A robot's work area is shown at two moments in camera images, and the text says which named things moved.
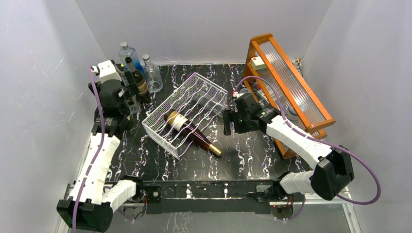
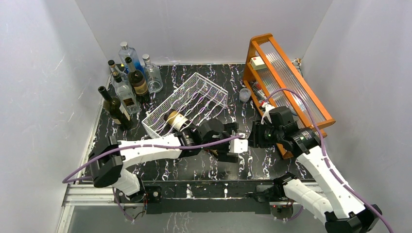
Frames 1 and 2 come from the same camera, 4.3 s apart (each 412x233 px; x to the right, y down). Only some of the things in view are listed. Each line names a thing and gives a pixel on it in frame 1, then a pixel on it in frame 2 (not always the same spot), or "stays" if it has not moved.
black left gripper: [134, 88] -> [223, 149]
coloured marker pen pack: [259, 91] stays
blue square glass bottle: [126, 52] stays
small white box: [256, 63] stays
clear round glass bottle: [153, 75] stays
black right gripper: [227, 118] -> [255, 139]
